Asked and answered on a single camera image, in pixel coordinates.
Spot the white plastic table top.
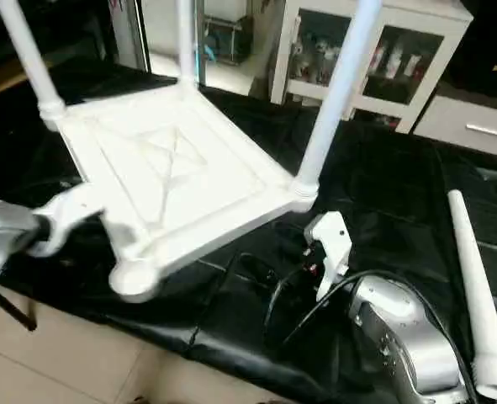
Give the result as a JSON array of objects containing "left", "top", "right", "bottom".
[{"left": 38, "top": 80, "right": 319, "bottom": 304}]

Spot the white plastic table leg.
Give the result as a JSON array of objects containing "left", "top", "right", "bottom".
[
  {"left": 292, "top": 0, "right": 383, "bottom": 211},
  {"left": 447, "top": 189, "right": 497, "bottom": 401},
  {"left": 0, "top": 0, "right": 69, "bottom": 132},
  {"left": 177, "top": 0, "right": 201, "bottom": 90}
]

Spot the black work mat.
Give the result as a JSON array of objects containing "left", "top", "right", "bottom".
[{"left": 0, "top": 55, "right": 497, "bottom": 404}]

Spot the white drawer unit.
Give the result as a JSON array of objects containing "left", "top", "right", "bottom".
[{"left": 415, "top": 94, "right": 497, "bottom": 161}]

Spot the white glass door cabinet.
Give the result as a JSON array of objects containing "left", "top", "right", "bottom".
[{"left": 269, "top": 0, "right": 474, "bottom": 134}]

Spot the light blue stand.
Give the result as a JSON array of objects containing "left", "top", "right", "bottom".
[{"left": 199, "top": 15, "right": 232, "bottom": 65}]

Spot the black metal support strut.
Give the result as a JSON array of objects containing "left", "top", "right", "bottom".
[{"left": 0, "top": 284, "right": 39, "bottom": 333}]

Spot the dark low sideboard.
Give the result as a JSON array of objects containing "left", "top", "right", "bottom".
[{"left": 458, "top": 0, "right": 497, "bottom": 104}]

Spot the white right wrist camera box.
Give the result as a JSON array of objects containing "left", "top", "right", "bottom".
[{"left": 304, "top": 210, "right": 353, "bottom": 302}]

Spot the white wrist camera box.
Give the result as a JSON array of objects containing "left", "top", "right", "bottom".
[
  {"left": 304, "top": 210, "right": 353, "bottom": 302},
  {"left": 28, "top": 183, "right": 108, "bottom": 258}
]

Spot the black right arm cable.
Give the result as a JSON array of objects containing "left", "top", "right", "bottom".
[{"left": 261, "top": 252, "right": 478, "bottom": 398}]

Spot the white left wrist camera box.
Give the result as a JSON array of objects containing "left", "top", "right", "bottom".
[{"left": 28, "top": 183, "right": 108, "bottom": 258}]

